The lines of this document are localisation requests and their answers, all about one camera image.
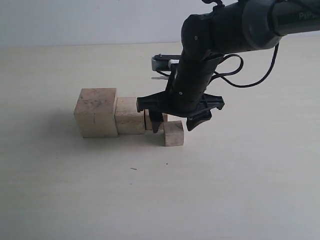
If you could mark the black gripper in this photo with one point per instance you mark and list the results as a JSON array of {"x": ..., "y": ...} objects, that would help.
[{"x": 184, "y": 95}]

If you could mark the second largest wooden cube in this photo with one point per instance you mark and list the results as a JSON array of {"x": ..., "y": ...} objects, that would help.
[{"x": 128, "y": 120}]

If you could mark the smallest wooden cube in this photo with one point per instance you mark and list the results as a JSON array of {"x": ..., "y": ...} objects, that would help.
[{"x": 173, "y": 133}]

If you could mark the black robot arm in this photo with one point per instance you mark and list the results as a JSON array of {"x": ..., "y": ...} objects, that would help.
[{"x": 211, "y": 38}]

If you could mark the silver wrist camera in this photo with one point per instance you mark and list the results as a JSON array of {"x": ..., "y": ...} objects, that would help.
[{"x": 160, "y": 62}]

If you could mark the third largest wooden cube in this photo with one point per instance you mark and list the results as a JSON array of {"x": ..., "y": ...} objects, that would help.
[{"x": 148, "y": 123}]

